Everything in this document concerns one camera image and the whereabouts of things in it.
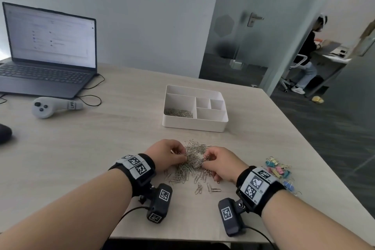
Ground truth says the person's left hand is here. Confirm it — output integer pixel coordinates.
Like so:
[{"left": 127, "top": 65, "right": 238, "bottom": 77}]
[{"left": 145, "top": 139, "right": 188, "bottom": 173}]

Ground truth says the person's right hand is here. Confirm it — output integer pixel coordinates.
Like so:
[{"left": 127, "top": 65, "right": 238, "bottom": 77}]
[{"left": 202, "top": 146, "right": 250, "bottom": 184}]

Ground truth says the pile of silver paper clips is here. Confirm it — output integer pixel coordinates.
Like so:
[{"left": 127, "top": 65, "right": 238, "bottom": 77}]
[{"left": 164, "top": 140, "right": 222, "bottom": 195}]

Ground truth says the white compartment organizer tray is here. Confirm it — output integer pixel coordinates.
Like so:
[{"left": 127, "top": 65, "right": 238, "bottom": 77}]
[{"left": 162, "top": 84, "right": 229, "bottom": 133}]

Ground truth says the layer of silver paper clips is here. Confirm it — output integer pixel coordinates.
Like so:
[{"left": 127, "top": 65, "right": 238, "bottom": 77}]
[{"left": 164, "top": 107, "right": 194, "bottom": 118}]

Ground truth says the pile of coloured binder clips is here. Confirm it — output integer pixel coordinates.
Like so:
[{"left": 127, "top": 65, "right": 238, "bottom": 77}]
[{"left": 265, "top": 156, "right": 302, "bottom": 196}]

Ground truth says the person's right forearm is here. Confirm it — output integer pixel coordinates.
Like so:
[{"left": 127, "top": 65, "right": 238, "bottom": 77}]
[{"left": 261, "top": 189, "right": 375, "bottom": 250}]

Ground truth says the person's left forearm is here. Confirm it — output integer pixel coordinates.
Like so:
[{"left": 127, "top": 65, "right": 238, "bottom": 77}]
[{"left": 0, "top": 168, "right": 132, "bottom": 250}]

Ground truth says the black left wristband with markers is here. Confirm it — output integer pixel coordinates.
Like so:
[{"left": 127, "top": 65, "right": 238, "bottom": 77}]
[{"left": 108, "top": 153, "right": 156, "bottom": 198}]

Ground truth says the black wristband with markers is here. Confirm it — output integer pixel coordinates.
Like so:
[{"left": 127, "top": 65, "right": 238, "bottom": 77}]
[
  {"left": 236, "top": 166, "right": 286, "bottom": 217},
  {"left": 108, "top": 153, "right": 156, "bottom": 198}
]

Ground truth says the black right wristband with markers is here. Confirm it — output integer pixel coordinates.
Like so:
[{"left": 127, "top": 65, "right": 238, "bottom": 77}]
[{"left": 236, "top": 166, "right": 286, "bottom": 217}]

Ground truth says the white handheld controller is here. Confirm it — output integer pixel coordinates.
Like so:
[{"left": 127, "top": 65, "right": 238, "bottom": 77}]
[{"left": 31, "top": 96, "right": 84, "bottom": 119}]

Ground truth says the white office chair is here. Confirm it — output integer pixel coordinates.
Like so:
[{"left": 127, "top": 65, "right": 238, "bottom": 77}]
[{"left": 278, "top": 53, "right": 308, "bottom": 93}]

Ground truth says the hexagonal glass sticker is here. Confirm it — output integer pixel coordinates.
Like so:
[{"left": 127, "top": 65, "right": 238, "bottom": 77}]
[{"left": 213, "top": 14, "right": 235, "bottom": 38}]

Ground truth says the white office desk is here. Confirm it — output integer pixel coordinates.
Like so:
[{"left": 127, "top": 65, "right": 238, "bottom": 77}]
[{"left": 304, "top": 40, "right": 352, "bottom": 96}]

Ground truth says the black computer mouse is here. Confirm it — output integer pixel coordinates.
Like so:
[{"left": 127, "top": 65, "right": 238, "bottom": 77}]
[{"left": 0, "top": 123, "right": 13, "bottom": 145}]

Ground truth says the dark grey laptop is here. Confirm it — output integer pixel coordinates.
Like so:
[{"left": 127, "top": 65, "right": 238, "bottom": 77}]
[{"left": 0, "top": 2, "right": 98, "bottom": 100}]

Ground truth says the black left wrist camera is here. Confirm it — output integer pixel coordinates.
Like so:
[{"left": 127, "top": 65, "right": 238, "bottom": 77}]
[{"left": 139, "top": 183, "right": 173, "bottom": 224}]

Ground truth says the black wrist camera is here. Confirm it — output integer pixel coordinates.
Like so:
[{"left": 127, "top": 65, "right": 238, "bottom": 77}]
[
  {"left": 139, "top": 183, "right": 173, "bottom": 224},
  {"left": 218, "top": 197, "right": 250, "bottom": 237}
]

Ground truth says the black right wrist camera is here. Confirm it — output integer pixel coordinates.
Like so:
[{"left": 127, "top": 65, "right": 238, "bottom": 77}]
[{"left": 218, "top": 197, "right": 250, "bottom": 237}]

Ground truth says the black left camera cable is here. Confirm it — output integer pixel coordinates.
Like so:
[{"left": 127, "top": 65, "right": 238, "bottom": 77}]
[{"left": 121, "top": 206, "right": 150, "bottom": 221}]

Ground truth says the black camera cable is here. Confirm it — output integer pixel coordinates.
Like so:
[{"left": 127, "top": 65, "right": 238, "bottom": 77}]
[
  {"left": 245, "top": 225, "right": 276, "bottom": 250},
  {"left": 121, "top": 206, "right": 150, "bottom": 221}
]

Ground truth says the black right camera cable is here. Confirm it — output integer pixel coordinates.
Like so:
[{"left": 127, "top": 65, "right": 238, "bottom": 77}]
[{"left": 245, "top": 225, "right": 276, "bottom": 250}]

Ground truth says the black laptop cable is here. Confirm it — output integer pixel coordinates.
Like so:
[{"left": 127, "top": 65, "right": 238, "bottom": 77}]
[{"left": 77, "top": 73, "right": 105, "bottom": 107}]

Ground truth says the metal lever door handle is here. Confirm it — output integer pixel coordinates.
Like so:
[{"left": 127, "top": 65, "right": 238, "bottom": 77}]
[{"left": 247, "top": 12, "right": 265, "bottom": 28}]

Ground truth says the metal bar door handle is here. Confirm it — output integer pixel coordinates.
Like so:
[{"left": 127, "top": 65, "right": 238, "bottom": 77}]
[{"left": 359, "top": 36, "right": 375, "bottom": 57}]

